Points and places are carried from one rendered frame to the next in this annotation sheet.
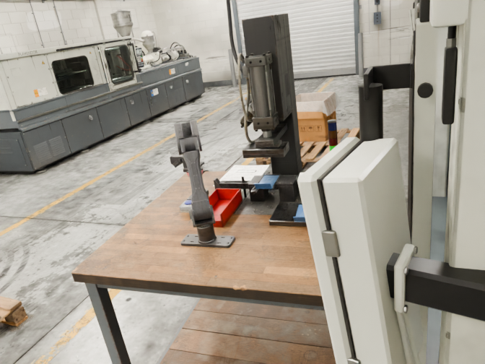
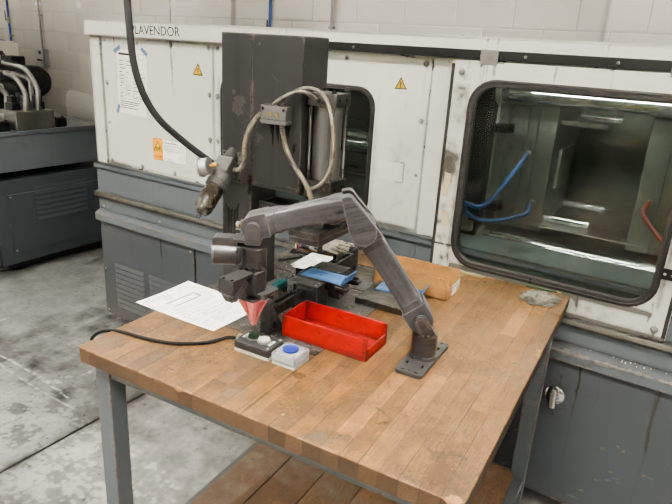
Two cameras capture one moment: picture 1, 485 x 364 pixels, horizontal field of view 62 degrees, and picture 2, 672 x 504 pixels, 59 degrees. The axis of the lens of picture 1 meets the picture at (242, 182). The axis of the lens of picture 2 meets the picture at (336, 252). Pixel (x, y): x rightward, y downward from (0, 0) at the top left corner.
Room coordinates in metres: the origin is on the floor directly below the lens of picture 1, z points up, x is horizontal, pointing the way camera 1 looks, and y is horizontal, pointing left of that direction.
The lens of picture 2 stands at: (1.41, 1.51, 1.63)
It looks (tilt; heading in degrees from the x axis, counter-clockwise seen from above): 19 degrees down; 277
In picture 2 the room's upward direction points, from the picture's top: 3 degrees clockwise
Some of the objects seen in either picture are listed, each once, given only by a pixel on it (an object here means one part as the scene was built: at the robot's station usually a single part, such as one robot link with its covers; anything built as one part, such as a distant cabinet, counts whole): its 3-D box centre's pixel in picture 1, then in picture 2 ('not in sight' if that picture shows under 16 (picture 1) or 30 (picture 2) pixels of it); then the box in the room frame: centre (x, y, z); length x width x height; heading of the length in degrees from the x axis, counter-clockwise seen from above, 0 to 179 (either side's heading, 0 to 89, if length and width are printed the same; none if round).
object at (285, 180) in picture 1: (273, 180); (320, 274); (1.65, -0.13, 0.98); 0.20 x 0.10 x 0.01; 68
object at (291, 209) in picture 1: (294, 214); (390, 297); (1.43, -0.19, 0.91); 0.17 x 0.16 x 0.02; 68
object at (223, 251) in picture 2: not in sight; (237, 241); (1.80, 0.22, 1.18); 0.12 x 0.09 x 0.12; 6
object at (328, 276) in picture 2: (267, 179); (328, 272); (1.62, -0.11, 1.00); 0.15 x 0.07 x 0.03; 158
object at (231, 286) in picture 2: (182, 161); (239, 286); (1.78, 0.26, 1.09); 0.11 x 0.07 x 0.06; 67
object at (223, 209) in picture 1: (219, 206); (334, 329); (1.57, 0.11, 0.93); 0.25 x 0.12 x 0.06; 158
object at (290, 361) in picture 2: (190, 209); (290, 360); (1.65, 0.25, 0.90); 0.07 x 0.07 x 0.06; 68
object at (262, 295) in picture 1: (268, 300); (348, 448); (1.51, -0.04, 0.45); 1.12 x 0.99 x 0.90; 68
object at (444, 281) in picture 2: not in sight; (417, 276); (1.35, -0.33, 0.93); 0.25 x 0.13 x 0.08; 158
